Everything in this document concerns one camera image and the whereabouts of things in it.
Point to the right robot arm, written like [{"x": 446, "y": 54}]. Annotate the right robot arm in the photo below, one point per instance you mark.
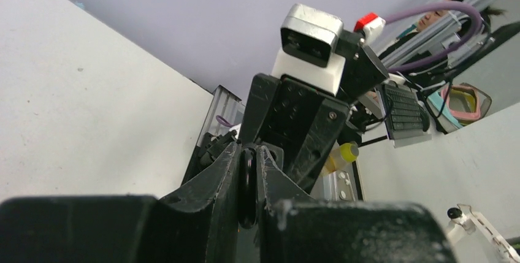
[{"x": 302, "y": 108}]

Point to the yellow-capped bottle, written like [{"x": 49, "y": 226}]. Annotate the yellow-capped bottle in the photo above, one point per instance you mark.
[{"x": 339, "y": 157}]

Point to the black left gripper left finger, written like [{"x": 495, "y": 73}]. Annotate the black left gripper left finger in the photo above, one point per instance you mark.
[{"x": 195, "y": 223}]

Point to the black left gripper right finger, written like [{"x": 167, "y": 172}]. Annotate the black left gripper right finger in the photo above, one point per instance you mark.
[{"x": 294, "y": 227}]

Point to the black keyboard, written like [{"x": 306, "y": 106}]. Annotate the black keyboard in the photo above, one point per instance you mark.
[{"x": 406, "y": 119}]

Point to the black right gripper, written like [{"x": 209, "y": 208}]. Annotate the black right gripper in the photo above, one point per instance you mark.
[{"x": 296, "y": 117}]

